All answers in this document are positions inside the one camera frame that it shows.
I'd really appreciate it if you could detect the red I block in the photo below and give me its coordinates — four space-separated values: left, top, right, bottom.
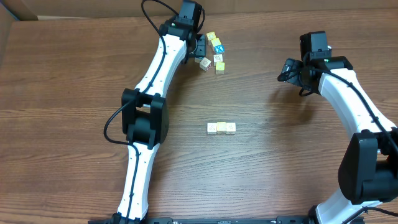
207 123 217 134

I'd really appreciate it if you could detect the white block blue side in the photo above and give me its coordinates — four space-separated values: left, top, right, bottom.
226 123 236 134

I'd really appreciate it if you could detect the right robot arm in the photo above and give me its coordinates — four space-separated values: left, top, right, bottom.
277 31 397 224

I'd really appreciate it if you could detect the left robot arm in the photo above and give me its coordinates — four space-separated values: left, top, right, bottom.
107 1 206 223

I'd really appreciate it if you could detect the white block red side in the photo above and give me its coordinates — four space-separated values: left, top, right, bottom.
200 57 211 72

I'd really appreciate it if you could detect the blue X block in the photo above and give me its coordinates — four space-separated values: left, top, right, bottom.
213 45 225 54

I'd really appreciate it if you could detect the yellow block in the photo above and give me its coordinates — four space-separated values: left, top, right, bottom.
215 62 225 75
211 38 221 50
206 32 216 45

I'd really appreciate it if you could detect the yellow block far top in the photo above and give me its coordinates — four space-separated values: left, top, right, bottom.
206 32 216 45

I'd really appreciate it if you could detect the yellow block lower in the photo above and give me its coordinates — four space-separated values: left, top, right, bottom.
215 62 225 75

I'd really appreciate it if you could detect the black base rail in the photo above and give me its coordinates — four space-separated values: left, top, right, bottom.
88 215 364 224

